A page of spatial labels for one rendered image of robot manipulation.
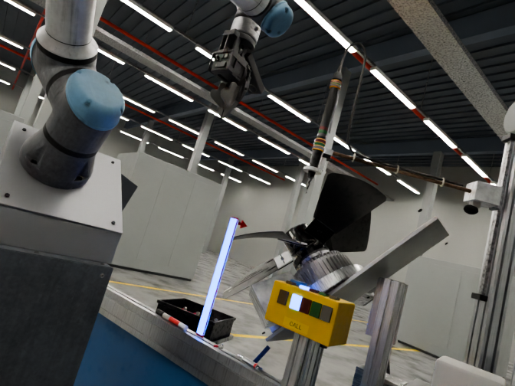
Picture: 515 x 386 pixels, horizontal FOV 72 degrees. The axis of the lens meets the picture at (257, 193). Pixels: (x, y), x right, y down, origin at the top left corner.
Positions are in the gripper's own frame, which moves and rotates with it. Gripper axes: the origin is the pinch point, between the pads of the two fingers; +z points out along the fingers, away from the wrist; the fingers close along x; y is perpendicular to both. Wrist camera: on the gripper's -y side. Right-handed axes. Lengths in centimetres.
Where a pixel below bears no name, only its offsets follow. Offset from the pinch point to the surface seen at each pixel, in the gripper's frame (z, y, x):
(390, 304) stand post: 36, -59, 35
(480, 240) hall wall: -192, -1314, -42
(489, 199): -9, -84, 53
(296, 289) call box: 36.3, -9.4, 27.4
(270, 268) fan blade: 36, -53, -8
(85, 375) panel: 85, -14, -40
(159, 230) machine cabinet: 54, -414, -517
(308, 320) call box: 41, -9, 32
